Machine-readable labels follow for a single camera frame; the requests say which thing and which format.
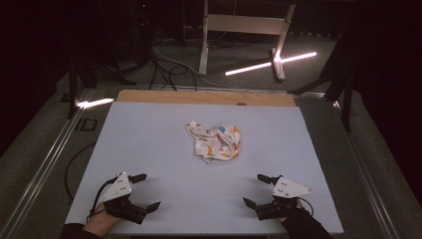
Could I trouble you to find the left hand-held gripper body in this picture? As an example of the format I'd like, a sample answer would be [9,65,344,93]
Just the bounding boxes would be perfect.
[99,171,149,225]

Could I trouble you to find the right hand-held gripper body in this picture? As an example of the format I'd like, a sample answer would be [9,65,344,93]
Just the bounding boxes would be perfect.
[256,176,314,221]

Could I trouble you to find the white fruit-print pants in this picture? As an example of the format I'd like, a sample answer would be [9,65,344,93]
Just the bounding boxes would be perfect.
[185,119,242,164]

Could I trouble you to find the person's right hand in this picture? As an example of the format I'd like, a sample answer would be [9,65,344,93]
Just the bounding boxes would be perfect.
[278,198,305,224]

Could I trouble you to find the person's left hand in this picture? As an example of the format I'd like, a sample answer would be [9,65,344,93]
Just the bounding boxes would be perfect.
[83,202,122,237]

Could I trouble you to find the light blue table mat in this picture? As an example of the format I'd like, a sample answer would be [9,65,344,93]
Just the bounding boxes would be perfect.
[64,101,344,236]

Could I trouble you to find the wooden table board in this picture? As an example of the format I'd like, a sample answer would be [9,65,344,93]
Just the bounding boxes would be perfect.
[116,89,297,108]

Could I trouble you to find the black tripod stand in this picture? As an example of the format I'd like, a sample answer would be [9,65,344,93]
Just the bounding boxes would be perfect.
[67,46,137,120]
[287,29,357,132]

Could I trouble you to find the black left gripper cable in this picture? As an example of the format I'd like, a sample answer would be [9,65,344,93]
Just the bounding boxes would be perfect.
[86,176,119,223]

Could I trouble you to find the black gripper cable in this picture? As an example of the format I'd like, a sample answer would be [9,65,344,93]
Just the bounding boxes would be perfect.
[86,176,119,223]
[298,197,315,217]

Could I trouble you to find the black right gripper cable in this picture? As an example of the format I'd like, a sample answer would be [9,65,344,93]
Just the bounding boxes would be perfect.
[298,197,315,217]

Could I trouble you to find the black looped cable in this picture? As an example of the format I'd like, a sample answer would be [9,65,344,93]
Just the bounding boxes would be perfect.
[64,141,98,201]

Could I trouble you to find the aluminium floor rail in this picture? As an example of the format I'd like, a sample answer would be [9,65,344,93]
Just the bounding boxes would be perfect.
[0,88,95,239]
[331,99,401,239]

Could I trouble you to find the black floor cables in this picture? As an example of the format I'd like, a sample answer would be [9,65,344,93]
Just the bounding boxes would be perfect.
[147,39,200,93]

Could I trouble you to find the white floor cable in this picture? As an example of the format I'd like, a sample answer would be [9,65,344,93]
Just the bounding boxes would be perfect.
[151,46,243,92]

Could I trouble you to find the white desk frame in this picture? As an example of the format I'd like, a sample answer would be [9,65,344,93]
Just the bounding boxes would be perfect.
[198,0,298,83]

